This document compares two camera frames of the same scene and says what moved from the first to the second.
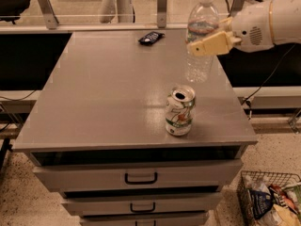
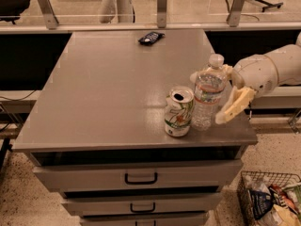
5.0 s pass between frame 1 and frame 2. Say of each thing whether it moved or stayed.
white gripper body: moved
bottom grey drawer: stayed
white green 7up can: stayed
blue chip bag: stayed
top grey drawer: stayed
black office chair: stayed
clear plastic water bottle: moved
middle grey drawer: stayed
